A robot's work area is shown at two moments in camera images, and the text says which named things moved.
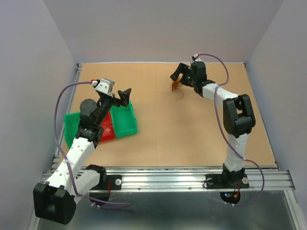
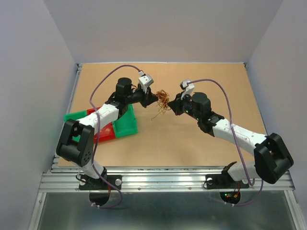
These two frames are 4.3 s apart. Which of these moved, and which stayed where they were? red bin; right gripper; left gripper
Moved: right gripper; left gripper
Stayed: red bin
